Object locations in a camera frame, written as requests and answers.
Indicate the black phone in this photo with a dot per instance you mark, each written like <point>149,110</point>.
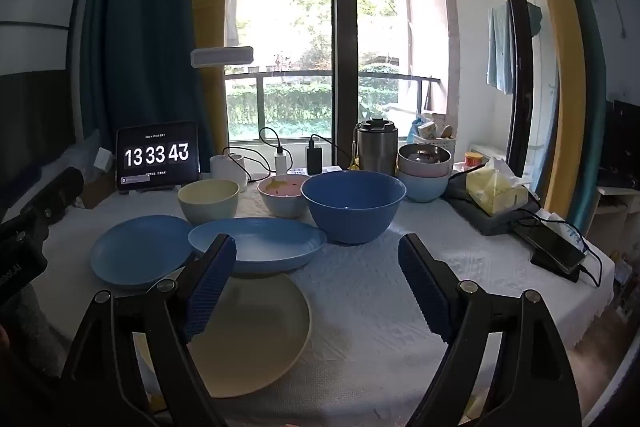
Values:
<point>562,254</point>

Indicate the white lamp base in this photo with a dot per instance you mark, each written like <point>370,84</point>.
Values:
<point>231,167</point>

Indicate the cardboard box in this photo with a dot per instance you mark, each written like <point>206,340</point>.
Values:
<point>98,190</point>

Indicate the pale green bowl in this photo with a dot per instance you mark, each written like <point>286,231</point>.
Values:
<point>209,200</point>

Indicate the hanging light blue towel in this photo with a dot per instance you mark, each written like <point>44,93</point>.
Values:
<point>500,64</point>

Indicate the steel tumbler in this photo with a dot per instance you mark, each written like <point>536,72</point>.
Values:
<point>377,145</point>

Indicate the small white box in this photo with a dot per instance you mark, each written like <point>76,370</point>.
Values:
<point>104,160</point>

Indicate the dark grey tray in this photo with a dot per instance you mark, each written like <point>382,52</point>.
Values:
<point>467,208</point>

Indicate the white lamp head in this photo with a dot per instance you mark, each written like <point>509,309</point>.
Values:
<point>222,56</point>

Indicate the tablet showing clock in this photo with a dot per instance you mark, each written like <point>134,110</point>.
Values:
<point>156,156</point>

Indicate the deep blue plate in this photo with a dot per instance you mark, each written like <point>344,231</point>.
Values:
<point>264,246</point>

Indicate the white charger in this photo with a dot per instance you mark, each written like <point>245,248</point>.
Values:
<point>280,160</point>

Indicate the white tablecloth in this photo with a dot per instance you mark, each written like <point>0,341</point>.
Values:
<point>370,355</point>

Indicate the black charger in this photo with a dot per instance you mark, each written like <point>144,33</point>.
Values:
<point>313,158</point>

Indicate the light blue bowl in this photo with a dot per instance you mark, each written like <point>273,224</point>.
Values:
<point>421,189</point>

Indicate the cream plate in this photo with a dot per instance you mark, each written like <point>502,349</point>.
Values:
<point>257,332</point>

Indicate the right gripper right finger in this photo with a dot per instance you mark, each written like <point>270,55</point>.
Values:
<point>533,383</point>

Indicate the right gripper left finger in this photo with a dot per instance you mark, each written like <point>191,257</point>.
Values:
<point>101,375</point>

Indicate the pink strawberry bowl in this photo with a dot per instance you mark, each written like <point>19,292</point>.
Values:
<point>282,195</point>

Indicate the teal curtain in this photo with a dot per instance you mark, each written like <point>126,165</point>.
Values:
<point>135,68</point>

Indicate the large blue bowl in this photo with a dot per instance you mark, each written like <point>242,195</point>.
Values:
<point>353,207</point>

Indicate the pink bowl with steel bowl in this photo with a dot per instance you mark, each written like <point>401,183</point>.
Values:
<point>424,160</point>

